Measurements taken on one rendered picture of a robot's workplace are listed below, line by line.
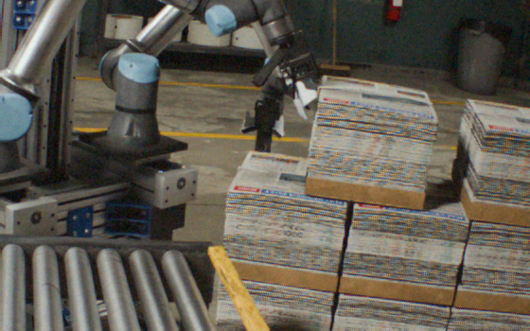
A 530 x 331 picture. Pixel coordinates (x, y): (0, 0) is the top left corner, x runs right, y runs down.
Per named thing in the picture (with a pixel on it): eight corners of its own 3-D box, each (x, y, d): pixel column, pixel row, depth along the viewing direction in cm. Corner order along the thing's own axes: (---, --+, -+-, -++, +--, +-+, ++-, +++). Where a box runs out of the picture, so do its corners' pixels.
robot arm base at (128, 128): (96, 135, 239) (97, 100, 237) (133, 129, 251) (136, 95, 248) (132, 148, 230) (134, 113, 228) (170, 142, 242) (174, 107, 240)
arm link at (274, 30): (258, 27, 209) (262, 25, 217) (266, 44, 210) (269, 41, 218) (288, 16, 208) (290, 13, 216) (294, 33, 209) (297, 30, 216)
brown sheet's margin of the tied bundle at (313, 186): (306, 175, 219) (309, 159, 218) (418, 191, 217) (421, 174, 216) (303, 194, 204) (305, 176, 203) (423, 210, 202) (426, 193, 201)
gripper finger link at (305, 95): (322, 109, 208) (309, 75, 210) (299, 118, 209) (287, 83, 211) (325, 113, 211) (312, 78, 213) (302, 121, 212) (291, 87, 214)
